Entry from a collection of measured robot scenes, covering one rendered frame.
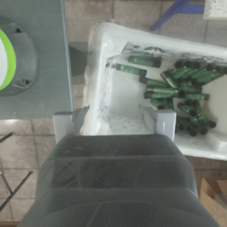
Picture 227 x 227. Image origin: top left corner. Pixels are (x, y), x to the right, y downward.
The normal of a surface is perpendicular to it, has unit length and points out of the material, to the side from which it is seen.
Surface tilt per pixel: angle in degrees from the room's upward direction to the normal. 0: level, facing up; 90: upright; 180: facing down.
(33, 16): 0
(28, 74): 66
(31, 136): 0
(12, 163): 0
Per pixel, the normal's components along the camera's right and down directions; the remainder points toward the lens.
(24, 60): 0.96, 0.15
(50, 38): 0.00, 0.29
